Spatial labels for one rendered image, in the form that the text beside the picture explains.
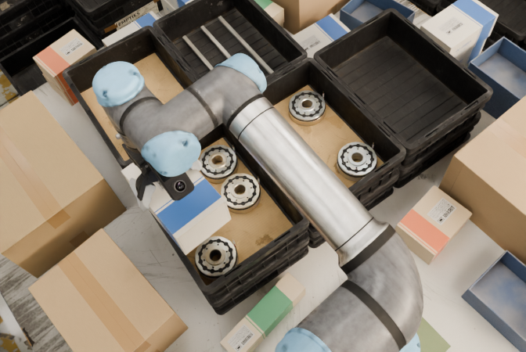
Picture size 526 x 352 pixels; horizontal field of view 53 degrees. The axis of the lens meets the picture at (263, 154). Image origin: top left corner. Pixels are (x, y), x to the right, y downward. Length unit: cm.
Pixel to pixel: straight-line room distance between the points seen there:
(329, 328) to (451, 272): 80
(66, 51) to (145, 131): 105
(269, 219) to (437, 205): 44
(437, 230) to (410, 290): 70
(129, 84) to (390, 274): 46
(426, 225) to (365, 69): 50
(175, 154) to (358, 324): 33
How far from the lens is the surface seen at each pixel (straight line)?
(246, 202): 134
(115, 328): 131
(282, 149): 76
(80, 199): 143
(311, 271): 144
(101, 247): 138
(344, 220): 75
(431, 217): 144
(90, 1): 250
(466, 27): 170
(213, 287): 120
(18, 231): 144
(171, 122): 77
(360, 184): 128
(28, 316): 158
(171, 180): 95
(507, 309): 149
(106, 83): 82
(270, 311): 135
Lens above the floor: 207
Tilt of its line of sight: 59 degrees down
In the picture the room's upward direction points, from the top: 9 degrees counter-clockwise
